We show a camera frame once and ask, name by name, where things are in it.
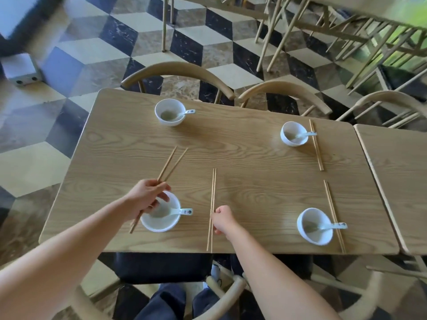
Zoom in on dark blue trousers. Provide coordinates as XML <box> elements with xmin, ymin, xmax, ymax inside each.
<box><xmin>133</xmin><ymin>282</ymin><xmax>235</xmax><ymax>320</ymax></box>

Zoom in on white ceramic spoon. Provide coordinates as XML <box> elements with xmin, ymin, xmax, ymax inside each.
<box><xmin>291</xmin><ymin>131</ymin><xmax>318</xmax><ymax>142</ymax></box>
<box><xmin>159</xmin><ymin>208</ymin><xmax>193</xmax><ymax>218</ymax></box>
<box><xmin>169</xmin><ymin>109</ymin><xmax>196</xmax><ymax>120</ymax></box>
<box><xmin>312</xmin><ymin>222</ymin><xmax>348</xmax><ymax>231</ymax></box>

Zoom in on white ceramic bowl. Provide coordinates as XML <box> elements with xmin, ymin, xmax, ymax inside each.
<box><xmin>154</xmin><ymin>98</ymin><xmax>187</xmax><ymax>126</ymax></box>
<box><xmin>280</xmin><ymin>121</ymin><xmax>309</xmax><ymax>147</ymax></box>
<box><xmin>297</xmin><ymin>208</ymin><xmax>334</xmax><ymax>246</ymax></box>
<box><xmin>140</xmin><ymin>191</ymin><xmax>181</xmax><ymax>233</ymax></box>

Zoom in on wooden chair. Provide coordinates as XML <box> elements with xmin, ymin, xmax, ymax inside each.
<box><xmin>325</xmin><ymin>10</ymin><xmax>427</xmax><ymax>97</ymax></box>
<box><xmin>237</xmin><ymin>80</ymin><xmax>333</xmax><ymax>117</ymax></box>
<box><xmin>254</xmin><ymin>0</ymin><xmax>336</xmax><ymax>73</ymax></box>
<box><xmin>67</xmin><ymin>252</ymin><xmax>214</xmax><ymax>320</ymax></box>
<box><xmin>193</xmin><ymin>254</ymin><xmax>314</xmax><ymax>320</ymax></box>
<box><xmin>161</xmin><ymin>0</ymin><xmax>269</xmax><ymax>52</ymax></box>
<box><xmin>310</xmin><ymin>255</ymin><xmax>427</xmax><ymax>320</ymax></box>
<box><xmin>336</xmin><ymin>90</ymin><xmax>427</xmax><ymax>129</ymax></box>
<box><xmin>120</xmin><ymin>61</ymin><xmax>236</xmax><ymax>105</ymax></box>

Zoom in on white shoe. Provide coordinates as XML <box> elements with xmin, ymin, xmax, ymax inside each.
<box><xmin>210</xmin><ymin>262</ymin><xmax>223</xmax><ymax>288</ymax></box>

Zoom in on person's left forearm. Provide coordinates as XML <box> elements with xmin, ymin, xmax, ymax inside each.
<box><xmin>0</xmin><ymin>197</ymin><xmax>137</xmax><ymax>320</ymax></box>

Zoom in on person's right hand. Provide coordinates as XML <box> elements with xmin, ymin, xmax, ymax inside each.
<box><xmin>210</xmin><ymin>205</ymin><xmax>240</xmax><ymax>236</ymax></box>

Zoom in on grey floor socket box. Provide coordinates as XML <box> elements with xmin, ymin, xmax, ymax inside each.
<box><xmin>1</xmin><ymin>53</ymin><xmax>43</xmax><ymax>87</ymax></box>

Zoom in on person's right forearm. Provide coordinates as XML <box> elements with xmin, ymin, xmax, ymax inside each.
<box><xmin>228</xmin><ymin>226</ymin><xmax>341</xmax><ymax>320</ymax></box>

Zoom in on person's left hand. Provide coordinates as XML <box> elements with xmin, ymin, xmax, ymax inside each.
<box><xmin>124</xmin><ymin>179</ymin><xmax>171</xmax><ymax>221</ymax></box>

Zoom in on wooden chopstick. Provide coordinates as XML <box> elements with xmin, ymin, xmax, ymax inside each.
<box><xmin>206</xmin><ymin>168</ymin><xmax>215</xmax><ymax>252</ymax></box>
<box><xmin>326</xmin><ymin>180</ymin><xmax>347</xmax><ymax>253</ymax></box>
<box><xmin>210</xmin><ymin>168</ymin><xmax>218</xmax><ymax>253</ymax></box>
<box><xmin>129</xmin><ymin>146</ymin><xmax>178</xmax><ymax>234</ymax></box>
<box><xmin>311</xmin><ymin>119</ymin><xmax>325</xmax><ymax>171</ymax></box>
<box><xmin>323</xmin><ymin>180</ymin><xmax>345</xmax><ymax>254</ymax></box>
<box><xmin>131</xmin><ymin>148</ymin><xmax>189</xmax><ymax>233</ymax></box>
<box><xmin>308</xmin><ymin>119</ymin><xmax>322</xmax><ymax>172</ymax></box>

